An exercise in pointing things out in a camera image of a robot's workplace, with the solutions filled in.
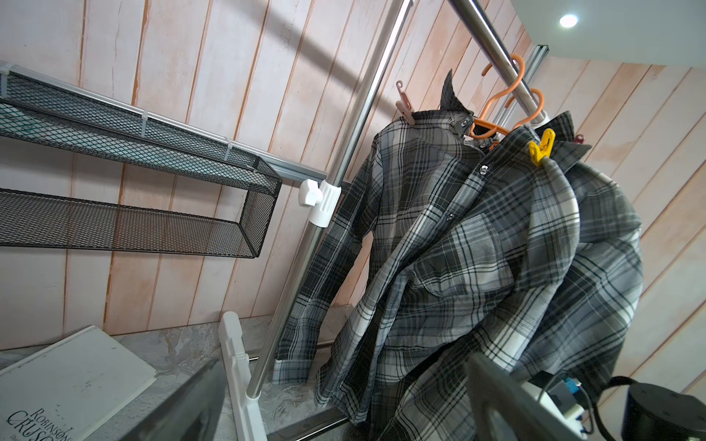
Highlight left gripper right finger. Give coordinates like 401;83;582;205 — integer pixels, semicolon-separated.
465;354;580;440

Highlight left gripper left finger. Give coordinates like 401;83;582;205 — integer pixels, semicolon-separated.
121;358;226;440

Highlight grey plaid shirt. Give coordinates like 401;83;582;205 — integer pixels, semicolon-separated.
272;82;583;440
486;113;643;399

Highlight yellow clothespin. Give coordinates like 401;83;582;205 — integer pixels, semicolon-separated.
528;129;556;166

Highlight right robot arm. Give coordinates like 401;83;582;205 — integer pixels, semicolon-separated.
621;383;705;441

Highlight metal clothes rack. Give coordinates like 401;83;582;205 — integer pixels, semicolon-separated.
217;0;553;441

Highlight pink clothespin rear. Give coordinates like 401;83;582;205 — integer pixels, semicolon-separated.
395;80;416;126

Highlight black mesh shelf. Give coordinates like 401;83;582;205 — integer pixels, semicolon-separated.
1;69;282;258

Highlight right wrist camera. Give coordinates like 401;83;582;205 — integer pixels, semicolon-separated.
521;371;588;440

